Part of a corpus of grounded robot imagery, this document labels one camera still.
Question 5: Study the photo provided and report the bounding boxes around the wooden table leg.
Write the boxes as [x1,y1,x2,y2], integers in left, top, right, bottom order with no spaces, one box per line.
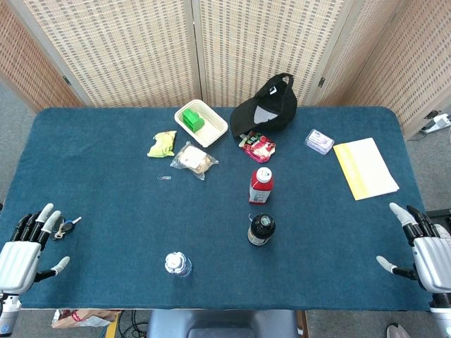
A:
[297,310,310,338]

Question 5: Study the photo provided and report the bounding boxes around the white food tray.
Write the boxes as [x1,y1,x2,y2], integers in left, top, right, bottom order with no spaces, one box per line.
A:
[174,99,229,148]

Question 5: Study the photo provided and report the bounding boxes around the clear bread packet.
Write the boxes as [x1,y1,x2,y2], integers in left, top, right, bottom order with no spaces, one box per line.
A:
[170,141,219,181]

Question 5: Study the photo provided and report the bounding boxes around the red juice bottle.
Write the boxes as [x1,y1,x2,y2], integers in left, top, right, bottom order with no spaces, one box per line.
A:
[248,166,275,205]

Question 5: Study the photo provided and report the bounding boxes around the green plastic block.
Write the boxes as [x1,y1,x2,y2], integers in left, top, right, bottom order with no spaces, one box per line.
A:
[181,108,206,133]

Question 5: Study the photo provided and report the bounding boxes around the green snack packet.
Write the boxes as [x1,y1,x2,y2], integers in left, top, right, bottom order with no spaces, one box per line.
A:
[147,130,178,158]

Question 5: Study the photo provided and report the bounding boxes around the woven folding screen panel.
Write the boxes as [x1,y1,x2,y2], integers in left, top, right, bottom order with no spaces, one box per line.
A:
[6,0,204,108]
[192,0,364,106]
[309,0,451,140]
[0,0,84,113]

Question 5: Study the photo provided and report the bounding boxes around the red candy packet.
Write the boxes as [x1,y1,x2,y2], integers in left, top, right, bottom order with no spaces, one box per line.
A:
[237,130,277,164]

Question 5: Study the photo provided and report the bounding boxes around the yellow and white booklet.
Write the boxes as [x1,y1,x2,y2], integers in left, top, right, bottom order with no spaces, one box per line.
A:
[333,137,400,201]

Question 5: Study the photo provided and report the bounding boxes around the bunch of keys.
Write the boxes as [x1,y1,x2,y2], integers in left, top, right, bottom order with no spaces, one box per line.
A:
[51,216,82,242]

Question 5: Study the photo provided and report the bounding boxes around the black baseball cap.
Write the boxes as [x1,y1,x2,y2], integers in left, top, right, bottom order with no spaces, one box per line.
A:
[230,73,298,139]

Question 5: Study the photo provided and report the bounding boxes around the clear purple-label box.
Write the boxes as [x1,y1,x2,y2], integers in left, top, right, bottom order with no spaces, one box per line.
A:
[304,128,335,156]

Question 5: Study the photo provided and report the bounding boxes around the clear water bottle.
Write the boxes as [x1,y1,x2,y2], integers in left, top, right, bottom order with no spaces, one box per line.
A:
[164,251,194,278]

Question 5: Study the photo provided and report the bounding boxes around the blue table cloth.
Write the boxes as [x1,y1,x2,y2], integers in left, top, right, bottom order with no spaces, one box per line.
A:
[0,106,438,311]

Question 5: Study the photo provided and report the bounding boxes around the grey shoe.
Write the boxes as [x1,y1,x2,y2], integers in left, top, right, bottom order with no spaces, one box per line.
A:
[385,323,410,338]

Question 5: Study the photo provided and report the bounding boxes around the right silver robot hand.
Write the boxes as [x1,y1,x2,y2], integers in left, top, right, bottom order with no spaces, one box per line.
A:
[376,202,451,303]

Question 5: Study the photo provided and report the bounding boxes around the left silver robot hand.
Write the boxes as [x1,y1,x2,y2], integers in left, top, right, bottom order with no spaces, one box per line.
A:
[0,203,70,295]

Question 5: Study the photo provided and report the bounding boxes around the dark brown bottle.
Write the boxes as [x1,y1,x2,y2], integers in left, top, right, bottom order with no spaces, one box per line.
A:
[247,212,277,247]

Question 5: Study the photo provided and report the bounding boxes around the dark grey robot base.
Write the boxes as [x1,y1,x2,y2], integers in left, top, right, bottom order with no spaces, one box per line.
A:
[146,309,304,338]

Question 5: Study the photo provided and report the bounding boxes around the black floor cables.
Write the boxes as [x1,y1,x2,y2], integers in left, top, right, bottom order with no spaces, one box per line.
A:
[118,309,149,338]

